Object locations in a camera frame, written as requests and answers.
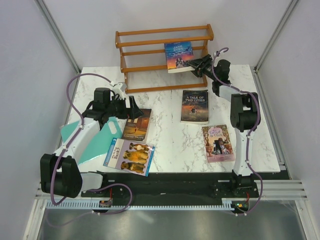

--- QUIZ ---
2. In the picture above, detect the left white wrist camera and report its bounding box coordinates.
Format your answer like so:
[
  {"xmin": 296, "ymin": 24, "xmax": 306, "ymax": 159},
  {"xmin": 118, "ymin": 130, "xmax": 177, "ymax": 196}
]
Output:
[{"xmin": 111, "ymin": 82, "xmax": 127, "ymax": 99}]

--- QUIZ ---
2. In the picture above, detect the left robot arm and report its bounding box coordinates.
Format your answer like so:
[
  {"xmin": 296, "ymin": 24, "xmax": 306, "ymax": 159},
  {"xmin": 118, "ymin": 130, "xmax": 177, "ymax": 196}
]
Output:
[{"xmin": 40, "ymin": 86, "xmax": 143, "ymax": 199}]

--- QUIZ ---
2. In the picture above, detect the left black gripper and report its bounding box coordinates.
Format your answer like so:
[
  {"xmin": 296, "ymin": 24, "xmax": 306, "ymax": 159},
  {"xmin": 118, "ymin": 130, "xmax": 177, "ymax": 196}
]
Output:
[{"xmin": 105, "ymin": 96, "xmax": 144, "ymax": 120}]

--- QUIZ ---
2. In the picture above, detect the Jane Eyre blue book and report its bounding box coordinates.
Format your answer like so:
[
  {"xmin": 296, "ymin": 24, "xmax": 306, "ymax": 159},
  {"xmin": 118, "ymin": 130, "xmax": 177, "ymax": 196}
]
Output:
[{"xmin": 164, "ymin": 41, "xmax": 194, "ymax": 74}]

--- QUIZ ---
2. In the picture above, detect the wooden three-tier shelf rack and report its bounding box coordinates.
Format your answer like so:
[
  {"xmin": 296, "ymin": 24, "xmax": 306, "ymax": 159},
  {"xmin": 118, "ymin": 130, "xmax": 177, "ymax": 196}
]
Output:
[{"xmin": 115, "ymin": 23, "xmax": 214, "ymax": 94}]

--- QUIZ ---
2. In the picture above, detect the Taming of the Shrew book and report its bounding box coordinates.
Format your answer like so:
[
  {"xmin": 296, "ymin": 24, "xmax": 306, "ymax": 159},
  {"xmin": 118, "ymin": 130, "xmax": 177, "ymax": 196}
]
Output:
[{"xmin": 202, "ymin": 124, "xmax": 235, "ymax": 163}]

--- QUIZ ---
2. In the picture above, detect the A Tale of Two Cities book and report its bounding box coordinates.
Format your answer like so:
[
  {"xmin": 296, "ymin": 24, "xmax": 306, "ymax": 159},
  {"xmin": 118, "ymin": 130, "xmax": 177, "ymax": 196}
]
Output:
[{"xmin": 180, "ymin": 90, "xmax": 209, "ymax": 125}]

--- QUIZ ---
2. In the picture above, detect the teal plastic file folder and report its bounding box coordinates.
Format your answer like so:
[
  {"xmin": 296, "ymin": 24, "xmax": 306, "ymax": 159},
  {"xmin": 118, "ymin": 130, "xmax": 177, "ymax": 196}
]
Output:
[{"xmin": 60, "ymin": 117, "xmax": 122, "ymax": 165}]

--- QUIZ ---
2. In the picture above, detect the Kate DiCamillo dark book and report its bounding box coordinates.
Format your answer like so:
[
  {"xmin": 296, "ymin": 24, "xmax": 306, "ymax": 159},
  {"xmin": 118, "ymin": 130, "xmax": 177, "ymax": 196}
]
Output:
[{"xmin": 121, "ymin": 108, "xmax": 152, "ymax": 143}]

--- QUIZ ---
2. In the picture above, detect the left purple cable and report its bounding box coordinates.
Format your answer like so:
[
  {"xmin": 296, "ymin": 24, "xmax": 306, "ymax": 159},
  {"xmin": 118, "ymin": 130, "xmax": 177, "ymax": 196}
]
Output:
[{"xmin": 46, "ymin": 72, "xmax": 133, "ymax": 228}]

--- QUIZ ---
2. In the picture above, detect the Why Do Dogs Bark book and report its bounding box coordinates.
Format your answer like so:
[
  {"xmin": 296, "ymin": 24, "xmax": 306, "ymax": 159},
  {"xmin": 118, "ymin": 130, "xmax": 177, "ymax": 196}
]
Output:
[{"xmin": 103, "ymin": 138, "xmax": 156, "ymax": 177}]

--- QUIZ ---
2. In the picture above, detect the light blue cable duct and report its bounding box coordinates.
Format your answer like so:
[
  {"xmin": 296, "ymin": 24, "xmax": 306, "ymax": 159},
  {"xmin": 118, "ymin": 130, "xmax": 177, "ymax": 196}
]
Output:
[{"xmin": 46, "ymin": 199, "xmax": 246, "ymax": 211}]

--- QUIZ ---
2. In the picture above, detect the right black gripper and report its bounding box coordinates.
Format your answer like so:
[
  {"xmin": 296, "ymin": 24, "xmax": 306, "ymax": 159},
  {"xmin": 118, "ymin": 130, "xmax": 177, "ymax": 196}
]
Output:
[{"xmin": 185, "ymin": 54, "xmax": 218, "ymax": 81}]

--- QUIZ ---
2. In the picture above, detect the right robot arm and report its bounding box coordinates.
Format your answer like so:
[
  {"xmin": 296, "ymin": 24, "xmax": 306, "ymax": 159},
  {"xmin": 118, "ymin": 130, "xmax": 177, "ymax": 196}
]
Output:
[{"xmin": 186, "ymin": 54, "xmax": 261, "ymax": 197}]

